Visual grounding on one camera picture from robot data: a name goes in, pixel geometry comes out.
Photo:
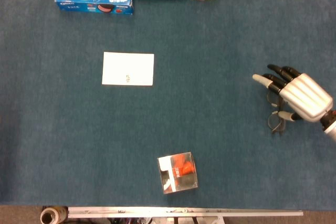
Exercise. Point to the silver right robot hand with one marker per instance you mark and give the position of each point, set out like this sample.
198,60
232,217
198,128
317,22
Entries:
304,98

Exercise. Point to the thin metal eyeglasses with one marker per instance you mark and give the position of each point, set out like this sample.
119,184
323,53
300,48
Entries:
274,123

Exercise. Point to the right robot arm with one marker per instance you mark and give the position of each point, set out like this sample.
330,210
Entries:
331,129

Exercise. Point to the clear box with red contents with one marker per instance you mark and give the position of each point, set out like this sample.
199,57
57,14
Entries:
178,174

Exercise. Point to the white paper card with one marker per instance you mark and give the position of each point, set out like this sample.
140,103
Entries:
126,66

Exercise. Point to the blue Oreo cookie box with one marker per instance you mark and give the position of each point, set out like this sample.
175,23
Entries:
92,1

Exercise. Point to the brown tape roll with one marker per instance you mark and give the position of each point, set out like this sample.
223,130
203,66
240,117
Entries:
51,216

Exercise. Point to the aluminium rail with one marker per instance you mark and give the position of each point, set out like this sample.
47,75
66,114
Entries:
183,211

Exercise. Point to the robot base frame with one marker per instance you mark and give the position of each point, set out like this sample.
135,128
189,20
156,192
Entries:
168,221

